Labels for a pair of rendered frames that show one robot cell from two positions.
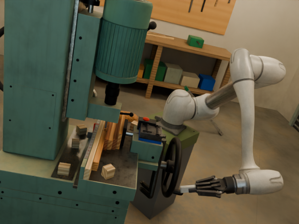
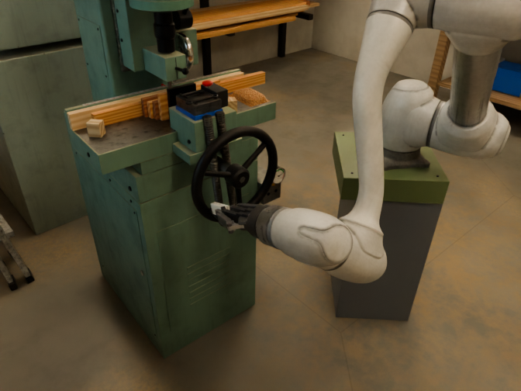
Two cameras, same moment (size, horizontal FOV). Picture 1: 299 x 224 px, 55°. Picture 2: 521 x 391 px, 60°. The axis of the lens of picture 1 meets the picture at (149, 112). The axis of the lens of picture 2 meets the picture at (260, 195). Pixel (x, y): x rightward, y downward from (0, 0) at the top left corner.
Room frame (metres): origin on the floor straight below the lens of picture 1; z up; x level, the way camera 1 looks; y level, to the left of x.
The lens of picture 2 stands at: (0.61, -1.08, 1.45)
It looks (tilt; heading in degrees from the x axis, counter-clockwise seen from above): 34 degrees down; 56
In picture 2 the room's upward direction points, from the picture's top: 1 degrees clockwise
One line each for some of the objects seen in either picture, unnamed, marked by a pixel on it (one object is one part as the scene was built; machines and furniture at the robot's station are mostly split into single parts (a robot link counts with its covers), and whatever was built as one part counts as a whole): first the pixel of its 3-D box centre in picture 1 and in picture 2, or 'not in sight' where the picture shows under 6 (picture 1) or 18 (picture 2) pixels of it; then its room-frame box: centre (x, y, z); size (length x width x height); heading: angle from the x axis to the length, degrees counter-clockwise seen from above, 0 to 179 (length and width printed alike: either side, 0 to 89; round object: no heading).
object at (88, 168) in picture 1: (99, 132); (165, 98); (1.09, 0.19, 0.92); 0.60 x 0.02 x 0.05; 6
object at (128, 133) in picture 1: (130, 133); (188, 103); (1.11, 0.06, 0.95); 0.09 x 0.07 x 0.09; 6
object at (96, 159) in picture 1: (106, 126); (188, 96); (1.16, 0.18, 0.92); 0.62 x 0.02 x 0.04; 6
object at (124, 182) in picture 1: (125, 147); (188, 127); (1.11, 0.07, 0.87); 0.61 x 0.30 x 0.06; 6
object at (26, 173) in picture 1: (73, 157); (157, 134); (1.09, 0.29, 0.76); 0.57 x 0.45 x 0.09; 96
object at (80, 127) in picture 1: (81, 129); not in sight; (1.25, 0.31, 0.82); 0.04 x 0.04 x 0.04; 46
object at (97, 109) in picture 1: (103, 111); (165, 64); (1.10, 0.19, 1.03); 0.14 x 0.07 x 0.09; 96
